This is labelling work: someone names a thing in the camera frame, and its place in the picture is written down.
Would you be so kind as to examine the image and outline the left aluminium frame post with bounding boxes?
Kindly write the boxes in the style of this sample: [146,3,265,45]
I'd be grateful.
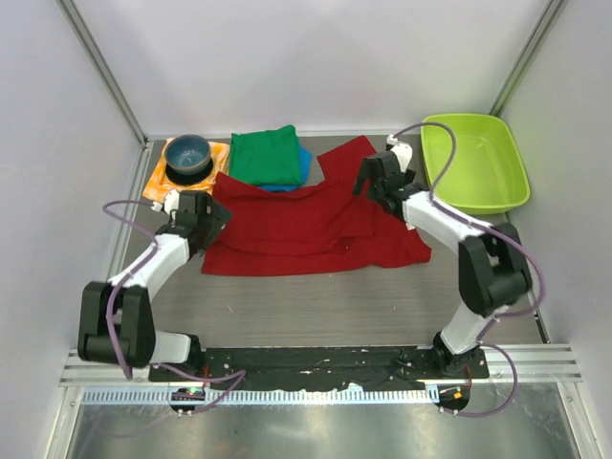
[56,0,147,145]

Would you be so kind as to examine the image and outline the right aluminium frame post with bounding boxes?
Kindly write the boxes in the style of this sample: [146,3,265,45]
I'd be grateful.
[489,0,567,118]

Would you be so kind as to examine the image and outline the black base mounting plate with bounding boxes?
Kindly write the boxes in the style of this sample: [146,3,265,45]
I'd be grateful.
[176,346,490,392]

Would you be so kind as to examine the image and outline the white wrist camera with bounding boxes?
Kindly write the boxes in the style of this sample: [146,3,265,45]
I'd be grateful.
[150,189,181,216]
[385,135,413,173]

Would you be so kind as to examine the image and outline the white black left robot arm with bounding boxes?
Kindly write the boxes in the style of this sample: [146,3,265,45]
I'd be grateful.
[77,190,232,382]

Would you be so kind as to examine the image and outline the white slotted cable duct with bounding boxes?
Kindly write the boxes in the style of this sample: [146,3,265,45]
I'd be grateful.
[81,384,439,406]

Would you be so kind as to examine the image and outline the aluminium frame post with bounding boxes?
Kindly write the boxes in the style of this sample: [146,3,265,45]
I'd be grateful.
[56,0,147,145]
[489,0,567,118]

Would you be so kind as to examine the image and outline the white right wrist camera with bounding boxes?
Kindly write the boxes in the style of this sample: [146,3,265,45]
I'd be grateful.
[385,135,413,173]

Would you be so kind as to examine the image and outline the orange checkered cloth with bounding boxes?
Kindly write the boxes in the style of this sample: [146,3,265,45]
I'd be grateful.
[142,138,230,202]

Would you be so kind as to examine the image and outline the lime green plastic tub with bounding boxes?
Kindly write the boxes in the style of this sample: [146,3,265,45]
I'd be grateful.
[426,114,531,215]

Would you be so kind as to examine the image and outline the green folded t-shirt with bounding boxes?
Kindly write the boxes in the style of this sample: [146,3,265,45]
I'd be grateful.
[229,124,303,186]

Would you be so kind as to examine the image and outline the blue ceramic bowl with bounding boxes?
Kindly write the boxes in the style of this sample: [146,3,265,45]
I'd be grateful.
[164,135,212,175]

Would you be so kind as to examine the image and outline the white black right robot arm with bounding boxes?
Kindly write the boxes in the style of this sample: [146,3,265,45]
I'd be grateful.
[354,150,533,378]

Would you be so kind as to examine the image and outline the black saucer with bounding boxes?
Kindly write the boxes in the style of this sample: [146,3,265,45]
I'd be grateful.
[165,160,214,186]

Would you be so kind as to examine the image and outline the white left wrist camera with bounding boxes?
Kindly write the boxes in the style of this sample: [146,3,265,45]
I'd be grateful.
[150,189,181,216]

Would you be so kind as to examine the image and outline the blue folded t-shirt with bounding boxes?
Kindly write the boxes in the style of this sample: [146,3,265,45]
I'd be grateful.
[260,145,312,192]

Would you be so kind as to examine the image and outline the red t-shirt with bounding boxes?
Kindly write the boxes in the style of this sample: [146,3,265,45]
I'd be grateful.
[202,136,431,276]

